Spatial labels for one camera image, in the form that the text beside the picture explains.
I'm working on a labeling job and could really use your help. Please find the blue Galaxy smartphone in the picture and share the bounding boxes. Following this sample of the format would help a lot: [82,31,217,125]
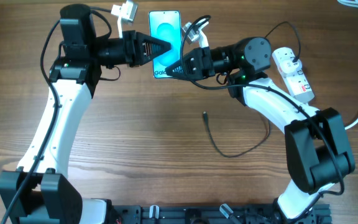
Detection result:
[149,11,181,78]

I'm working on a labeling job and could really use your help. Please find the black charger cable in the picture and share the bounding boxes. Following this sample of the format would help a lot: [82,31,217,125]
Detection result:
[202,21,302,159]

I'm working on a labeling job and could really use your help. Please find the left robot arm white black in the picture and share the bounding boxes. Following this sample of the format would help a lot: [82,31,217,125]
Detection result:
[0,4,171,223]

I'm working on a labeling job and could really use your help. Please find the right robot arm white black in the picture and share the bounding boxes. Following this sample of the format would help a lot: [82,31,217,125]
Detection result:
[165,37,356,223]

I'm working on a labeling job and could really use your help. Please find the white charger plug adapter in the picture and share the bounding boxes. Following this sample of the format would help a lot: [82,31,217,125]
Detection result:
[278,59,302,76]

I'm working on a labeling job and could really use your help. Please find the white power strip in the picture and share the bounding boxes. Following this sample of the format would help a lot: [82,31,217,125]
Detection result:
[272,47,314,104]

